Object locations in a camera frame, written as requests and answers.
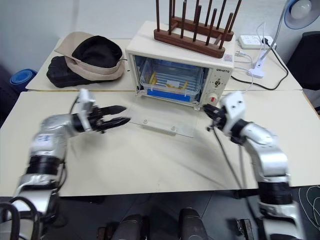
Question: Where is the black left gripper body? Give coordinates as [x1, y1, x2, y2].
[88, 106, 111, 134]

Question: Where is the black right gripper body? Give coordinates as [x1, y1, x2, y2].
[210, 105, 227, 130]

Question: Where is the black fabric bag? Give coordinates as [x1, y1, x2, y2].
[46, 55, 101, 89]

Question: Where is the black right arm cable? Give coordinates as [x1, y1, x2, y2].
[206, 124, 266, 240]

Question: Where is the dark rounded shape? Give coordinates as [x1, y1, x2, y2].
[117, 213, 151, 240]
[178, 207, 210, 240]

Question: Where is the beige and black hat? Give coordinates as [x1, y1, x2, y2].
[54, 31, 126, 82]

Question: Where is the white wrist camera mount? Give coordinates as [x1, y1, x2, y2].
[75, 88, 97, 131]
[218, 90, 247, 135]

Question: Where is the white oven power cable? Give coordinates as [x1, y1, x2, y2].
[234, 50, 255, 95]

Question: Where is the white desk lamp blue shade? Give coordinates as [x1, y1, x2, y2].
[246, 0, 320, 79]

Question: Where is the black power cable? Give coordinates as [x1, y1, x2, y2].
[229, 37, 290, 91]

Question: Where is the clear food container blue lid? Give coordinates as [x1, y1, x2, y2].
[139, 59, 205, 104]

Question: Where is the blue rolled mat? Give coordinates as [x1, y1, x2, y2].
[9, 69, 39, 93]

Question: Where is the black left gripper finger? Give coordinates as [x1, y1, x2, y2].
[103, 116, 132, 129]
[106, 105, 127, 116]

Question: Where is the white power strip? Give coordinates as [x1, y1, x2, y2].
[236, 34, 277, 51]

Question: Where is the red and cream oven knob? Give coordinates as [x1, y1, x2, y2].
[207, 92, 221, 104]

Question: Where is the black chair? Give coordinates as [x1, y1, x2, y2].
[286, 31, 320, 91]

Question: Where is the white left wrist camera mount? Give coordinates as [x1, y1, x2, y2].
[75, 88, 97, 131]

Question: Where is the cream toaster oven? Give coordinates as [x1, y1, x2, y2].
[124, 20, 237, 112]

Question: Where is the glass toaster oven door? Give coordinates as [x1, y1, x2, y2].
[124, 102, 202, 140]

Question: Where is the brown wooden peg rack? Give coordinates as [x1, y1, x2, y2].
[153, 0, 243, 59]

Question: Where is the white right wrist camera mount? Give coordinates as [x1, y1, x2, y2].
[218, 90, 247, 135]

